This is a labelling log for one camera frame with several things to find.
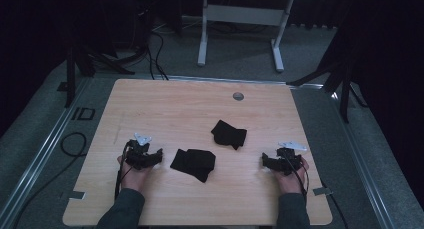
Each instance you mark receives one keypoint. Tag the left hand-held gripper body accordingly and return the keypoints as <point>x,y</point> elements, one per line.
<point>137,154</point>

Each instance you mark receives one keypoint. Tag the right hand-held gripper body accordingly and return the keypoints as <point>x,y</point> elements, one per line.
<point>288,159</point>

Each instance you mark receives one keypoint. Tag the black cloth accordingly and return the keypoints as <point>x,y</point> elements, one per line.
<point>195,163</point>
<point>229,134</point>

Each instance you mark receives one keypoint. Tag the person's right hand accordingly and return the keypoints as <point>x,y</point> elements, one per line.
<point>289,183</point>

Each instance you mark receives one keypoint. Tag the person's left hand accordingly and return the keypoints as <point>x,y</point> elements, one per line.
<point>133,179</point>

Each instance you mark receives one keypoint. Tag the grey tape tab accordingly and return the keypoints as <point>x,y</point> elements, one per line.
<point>322,191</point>
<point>76,195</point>

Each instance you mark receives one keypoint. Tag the black tripod stand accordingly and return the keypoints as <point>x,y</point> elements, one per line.
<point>346,89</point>
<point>70,75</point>

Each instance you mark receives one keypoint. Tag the metal floor rail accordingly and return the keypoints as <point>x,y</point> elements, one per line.
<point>363,169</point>
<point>36,159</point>
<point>233,79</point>

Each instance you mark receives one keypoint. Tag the white desk frame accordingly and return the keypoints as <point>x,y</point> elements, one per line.
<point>245,15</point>

